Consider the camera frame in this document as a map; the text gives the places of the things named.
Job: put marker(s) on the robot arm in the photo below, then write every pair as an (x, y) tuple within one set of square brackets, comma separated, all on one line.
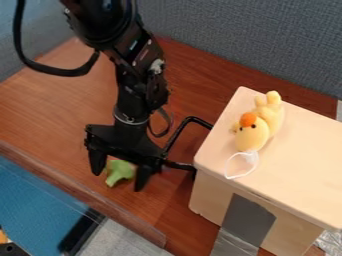
[(119, 40)]

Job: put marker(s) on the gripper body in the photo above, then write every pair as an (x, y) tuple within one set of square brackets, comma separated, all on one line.
[(119, 138)]

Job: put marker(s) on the yellow plush chick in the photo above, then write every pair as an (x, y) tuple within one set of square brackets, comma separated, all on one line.
[(258, 125)]

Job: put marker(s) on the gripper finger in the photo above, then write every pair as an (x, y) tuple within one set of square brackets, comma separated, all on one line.
[(142, 176), (96, 161)]

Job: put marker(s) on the cabinet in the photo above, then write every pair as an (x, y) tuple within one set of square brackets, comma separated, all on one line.
[(271, 173)]

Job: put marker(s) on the green toy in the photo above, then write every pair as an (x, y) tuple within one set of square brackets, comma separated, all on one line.
[(118, 171)]

